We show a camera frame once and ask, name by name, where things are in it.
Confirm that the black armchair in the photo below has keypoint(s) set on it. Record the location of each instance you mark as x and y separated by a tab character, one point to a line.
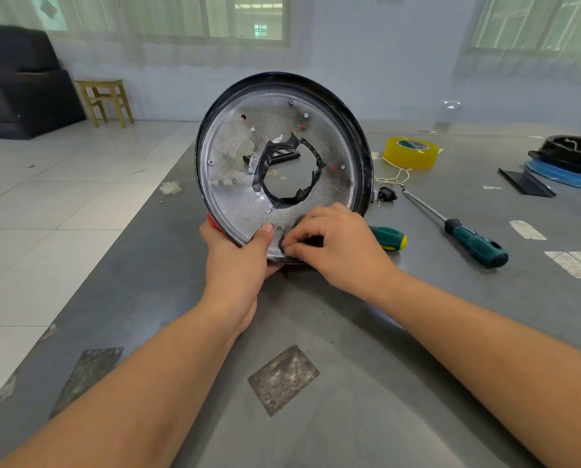
27	92

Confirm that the wooden stool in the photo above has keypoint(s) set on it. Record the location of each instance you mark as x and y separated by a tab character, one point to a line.
102	84

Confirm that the person's left hand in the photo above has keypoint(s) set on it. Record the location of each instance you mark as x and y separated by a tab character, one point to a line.
232	287

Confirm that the black round housing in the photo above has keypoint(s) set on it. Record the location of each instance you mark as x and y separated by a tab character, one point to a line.
570	160

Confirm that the black bit set case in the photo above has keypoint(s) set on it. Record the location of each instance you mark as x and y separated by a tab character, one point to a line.
283	153

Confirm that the clear acrylic stand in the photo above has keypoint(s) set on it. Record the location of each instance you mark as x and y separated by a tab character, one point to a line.
441	126

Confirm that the person's left forearm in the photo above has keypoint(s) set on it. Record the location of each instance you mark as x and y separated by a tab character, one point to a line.
129	404

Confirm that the narrow sheer curtain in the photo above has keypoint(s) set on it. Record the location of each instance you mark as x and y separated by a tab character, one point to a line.
519	65

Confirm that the wide sheer curtain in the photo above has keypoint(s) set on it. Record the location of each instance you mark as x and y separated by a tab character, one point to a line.
173	55

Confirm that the dark green black screwdriver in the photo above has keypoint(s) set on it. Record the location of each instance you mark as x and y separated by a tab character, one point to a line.
480	246

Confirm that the black metal round plate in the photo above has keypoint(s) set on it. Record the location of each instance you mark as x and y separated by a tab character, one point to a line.
232	204

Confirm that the wide window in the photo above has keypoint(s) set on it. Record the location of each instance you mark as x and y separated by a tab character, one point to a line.
246	19

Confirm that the small white card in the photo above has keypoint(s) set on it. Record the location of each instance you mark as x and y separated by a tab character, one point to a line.
376	155

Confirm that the person's right forearm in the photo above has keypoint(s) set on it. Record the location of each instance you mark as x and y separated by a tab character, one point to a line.
495	370

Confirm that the narrow window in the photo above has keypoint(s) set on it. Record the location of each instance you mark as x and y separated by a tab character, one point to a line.
534	24

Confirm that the black flat plate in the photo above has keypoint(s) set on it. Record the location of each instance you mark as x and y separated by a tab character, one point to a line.
526	183

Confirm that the small black plug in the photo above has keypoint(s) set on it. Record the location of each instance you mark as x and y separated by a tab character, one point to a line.
387	193

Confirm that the person's right hand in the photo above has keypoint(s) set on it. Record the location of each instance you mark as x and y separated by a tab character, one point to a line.
349	253

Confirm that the yellow tape roll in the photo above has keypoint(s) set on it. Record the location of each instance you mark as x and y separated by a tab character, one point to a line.
410	158

